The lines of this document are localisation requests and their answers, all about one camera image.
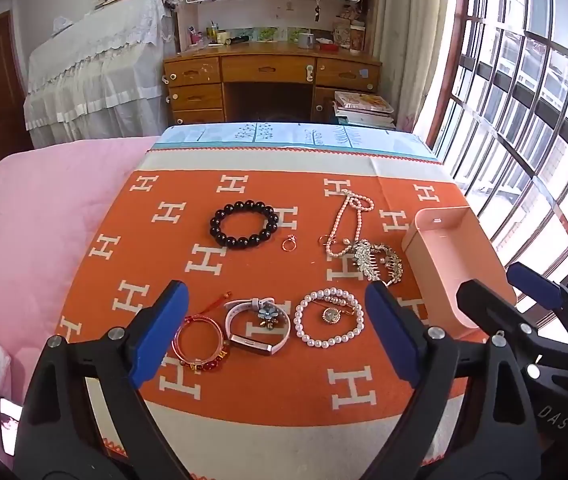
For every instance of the floral decorated box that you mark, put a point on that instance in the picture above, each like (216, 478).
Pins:
(350, 36)

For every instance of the metal window grille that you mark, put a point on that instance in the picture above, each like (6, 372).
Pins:
(524, 110)

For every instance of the pink pen cup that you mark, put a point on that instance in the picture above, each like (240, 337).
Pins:
(195, 37)

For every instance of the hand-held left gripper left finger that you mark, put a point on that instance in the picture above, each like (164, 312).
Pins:
(158, 330)

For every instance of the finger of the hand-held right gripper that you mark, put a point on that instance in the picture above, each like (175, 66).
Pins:
(534, 284)
(484, 300)

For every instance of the blue printed cloth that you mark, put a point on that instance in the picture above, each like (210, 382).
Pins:
(284, 136)

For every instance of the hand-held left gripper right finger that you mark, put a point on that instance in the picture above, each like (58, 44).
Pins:
(394, 330)

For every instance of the wooden bookshelf hutch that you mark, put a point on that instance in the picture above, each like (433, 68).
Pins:
(274, 15)

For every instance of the wooden desk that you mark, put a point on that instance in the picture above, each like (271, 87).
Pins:
(264, 67)

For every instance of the pink band watch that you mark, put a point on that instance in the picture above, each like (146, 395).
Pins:
(251, 346)

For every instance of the silver pin brooch with charm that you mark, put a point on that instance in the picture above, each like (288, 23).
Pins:
(330, 315)

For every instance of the pink bed sheet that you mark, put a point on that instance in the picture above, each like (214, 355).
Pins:
(38, 235)

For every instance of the pink jewelry box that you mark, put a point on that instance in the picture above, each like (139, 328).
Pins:
(444, 270)

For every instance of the silver rhinestone hair comb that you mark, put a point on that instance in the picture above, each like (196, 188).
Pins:
(369, 255)

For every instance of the orange letter print blanket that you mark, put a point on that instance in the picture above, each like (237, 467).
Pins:
(264, 270)

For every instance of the white mug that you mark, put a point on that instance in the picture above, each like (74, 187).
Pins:
(305, 41)

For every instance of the smartphone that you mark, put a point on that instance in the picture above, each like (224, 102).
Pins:
(9, 422)

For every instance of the blue flower brooch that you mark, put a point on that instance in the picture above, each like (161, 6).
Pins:
(266, 316)

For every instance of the red flat case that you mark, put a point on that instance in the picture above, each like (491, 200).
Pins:
(328, 47)

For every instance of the cream curtain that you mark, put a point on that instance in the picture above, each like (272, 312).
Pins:
(404, 35)

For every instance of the stack of colourful books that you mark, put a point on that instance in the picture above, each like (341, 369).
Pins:
(364, 107)

